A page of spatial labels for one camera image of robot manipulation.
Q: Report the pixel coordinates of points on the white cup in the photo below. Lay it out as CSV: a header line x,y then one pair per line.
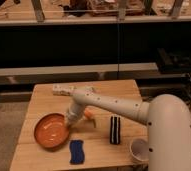
x,y
138,150

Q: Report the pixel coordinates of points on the orange ceramic bowl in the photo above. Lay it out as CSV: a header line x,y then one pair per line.
x,y
50,131

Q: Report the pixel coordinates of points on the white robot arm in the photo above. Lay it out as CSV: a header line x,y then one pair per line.
x,y
167,118

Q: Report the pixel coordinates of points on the blue sponge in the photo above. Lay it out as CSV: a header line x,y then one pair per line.
x,y
77,152

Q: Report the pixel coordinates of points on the black white striped block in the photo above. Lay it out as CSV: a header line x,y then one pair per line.
x,y
115,130

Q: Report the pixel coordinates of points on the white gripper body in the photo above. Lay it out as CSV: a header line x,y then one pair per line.
x,y
72,117

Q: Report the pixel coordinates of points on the orange carrot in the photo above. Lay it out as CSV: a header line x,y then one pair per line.
x,y
90,117

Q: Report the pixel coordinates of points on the black equipment on shelf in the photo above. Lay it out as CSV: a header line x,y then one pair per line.
x,y
173,61

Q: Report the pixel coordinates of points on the white rectangular box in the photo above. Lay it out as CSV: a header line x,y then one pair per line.
x,y
62,90

